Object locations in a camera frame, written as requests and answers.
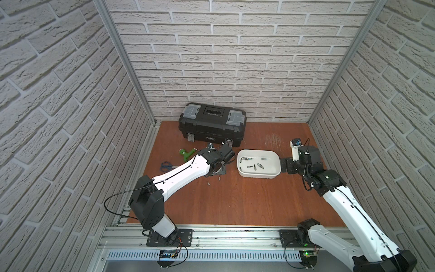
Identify aluminium front rail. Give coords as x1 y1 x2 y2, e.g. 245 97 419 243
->
98 224 378 262

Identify white plastic storage box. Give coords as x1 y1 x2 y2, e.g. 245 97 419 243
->
236 149 281 179

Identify right controller board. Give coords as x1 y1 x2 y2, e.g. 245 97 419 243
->
299 250 318 269

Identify black plastic toolbox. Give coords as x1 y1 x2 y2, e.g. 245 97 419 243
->
179 103 247 147

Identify right aluminium corner post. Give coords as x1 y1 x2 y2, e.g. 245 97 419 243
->
307 0 387 126

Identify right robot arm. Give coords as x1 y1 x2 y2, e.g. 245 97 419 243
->
282 139 418 272

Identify blue handled scissors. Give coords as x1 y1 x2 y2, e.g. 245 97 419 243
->
160 162 178 173

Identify aluminium corner post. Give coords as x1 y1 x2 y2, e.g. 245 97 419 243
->
94 0 157 126
307 0 387 126

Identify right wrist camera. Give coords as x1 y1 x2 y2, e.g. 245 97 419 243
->
290 138 302 162

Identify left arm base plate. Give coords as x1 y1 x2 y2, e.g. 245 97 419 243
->
146 228 193 248

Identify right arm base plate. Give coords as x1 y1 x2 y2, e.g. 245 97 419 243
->
279 230 307 248

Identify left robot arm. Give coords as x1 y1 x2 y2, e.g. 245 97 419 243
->
103 144 235 241

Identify left aluminium corner post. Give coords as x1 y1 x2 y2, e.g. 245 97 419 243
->
94 0 157 126

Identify left controller board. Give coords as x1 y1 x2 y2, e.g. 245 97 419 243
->
157 250 179 268

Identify controller board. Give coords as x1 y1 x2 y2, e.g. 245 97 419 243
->
157 250 179 268
299 250 318 269

